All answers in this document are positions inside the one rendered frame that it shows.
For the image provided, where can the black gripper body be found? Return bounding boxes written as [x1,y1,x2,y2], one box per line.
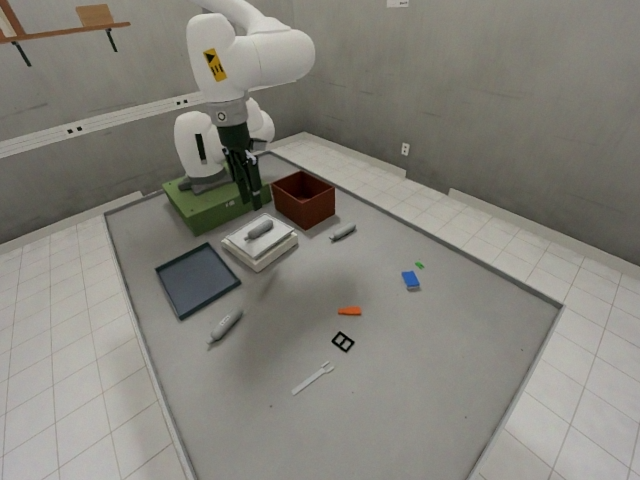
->
[216,121,250,164]

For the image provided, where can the grey table edge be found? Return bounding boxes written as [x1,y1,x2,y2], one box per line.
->
[101,150,567,480]

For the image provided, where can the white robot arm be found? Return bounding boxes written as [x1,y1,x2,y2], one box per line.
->
[174,0,315,196]

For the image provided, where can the red open box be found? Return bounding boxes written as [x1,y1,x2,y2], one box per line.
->
[270,170,335,231]

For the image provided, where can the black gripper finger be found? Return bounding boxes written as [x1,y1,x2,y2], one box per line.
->
[234,150,263,211]
[222,147,251,205]

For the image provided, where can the orange block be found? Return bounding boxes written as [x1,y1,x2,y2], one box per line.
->
[338,307,361,315]

